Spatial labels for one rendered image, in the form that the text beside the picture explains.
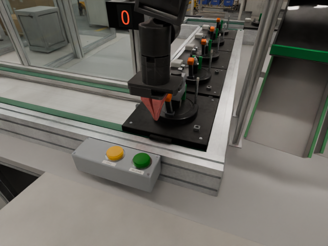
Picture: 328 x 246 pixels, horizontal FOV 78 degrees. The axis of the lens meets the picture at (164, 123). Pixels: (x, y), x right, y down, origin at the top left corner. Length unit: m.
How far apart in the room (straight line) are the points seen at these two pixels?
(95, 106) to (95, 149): 0.28
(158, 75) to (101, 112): 0.39
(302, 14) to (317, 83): 0.15
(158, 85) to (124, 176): 0.23
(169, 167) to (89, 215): 0.22
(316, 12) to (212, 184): 0.43
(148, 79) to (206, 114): 0.27
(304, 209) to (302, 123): 0.21
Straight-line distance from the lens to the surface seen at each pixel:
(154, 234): 0.50
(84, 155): 0.53
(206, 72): 0.84
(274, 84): 0.57
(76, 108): 0.80
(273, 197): 0.61
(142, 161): 0.47
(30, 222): 0.60
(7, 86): 1.11
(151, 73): 0.39
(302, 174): 0.70
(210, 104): 0.67
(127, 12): 0.68
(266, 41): 0.56
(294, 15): 0.55
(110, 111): 0.74
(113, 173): 0.51
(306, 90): 0.57
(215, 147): 0.54
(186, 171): 0.51
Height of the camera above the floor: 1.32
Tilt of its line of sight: 38 degrees down
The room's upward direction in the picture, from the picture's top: straight up
